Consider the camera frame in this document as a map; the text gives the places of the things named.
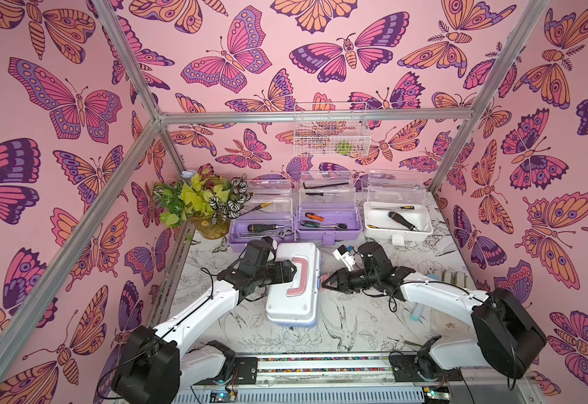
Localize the blue white toolbox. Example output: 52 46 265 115
265 242 320 327

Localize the white clear-lid toolbox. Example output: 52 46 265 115
362 170 433 246

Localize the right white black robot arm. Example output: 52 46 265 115
321 242 547 380

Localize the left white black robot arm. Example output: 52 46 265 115
110 237 298 403

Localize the left purple toolbox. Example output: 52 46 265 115
228 178 295 253

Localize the purple toolbox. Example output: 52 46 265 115
294 170 362 246
228 178 295 253

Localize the black orange screwdriver in white box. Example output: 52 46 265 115
388 211 417 232

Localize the middle purple toolbox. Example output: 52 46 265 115
294 170 362 246

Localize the potted green plant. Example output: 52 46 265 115
154 172 252 240

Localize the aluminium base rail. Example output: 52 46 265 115
106 350 543 404

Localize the white wire basket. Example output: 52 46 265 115
292 109 371 158

